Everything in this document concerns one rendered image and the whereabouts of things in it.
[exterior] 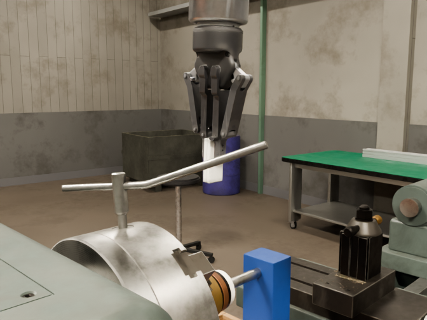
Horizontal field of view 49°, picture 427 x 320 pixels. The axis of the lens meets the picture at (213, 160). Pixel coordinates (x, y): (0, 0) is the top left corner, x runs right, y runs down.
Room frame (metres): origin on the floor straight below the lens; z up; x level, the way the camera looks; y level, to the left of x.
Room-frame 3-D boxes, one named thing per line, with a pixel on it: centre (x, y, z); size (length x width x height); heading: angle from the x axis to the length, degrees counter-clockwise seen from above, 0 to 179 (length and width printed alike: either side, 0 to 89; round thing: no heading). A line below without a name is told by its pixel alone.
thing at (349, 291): (1.03, -0.33, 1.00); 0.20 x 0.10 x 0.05; 135
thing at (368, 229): (1.05, -0.35, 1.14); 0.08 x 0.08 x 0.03
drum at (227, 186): (6.54, -0.11, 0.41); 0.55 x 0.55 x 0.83
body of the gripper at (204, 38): (0.72, -0.01, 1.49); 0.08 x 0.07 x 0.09; 45
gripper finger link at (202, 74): (0.73, 0.01, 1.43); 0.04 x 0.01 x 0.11; 135
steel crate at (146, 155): (7.13, 0.72, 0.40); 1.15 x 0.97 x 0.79; 127
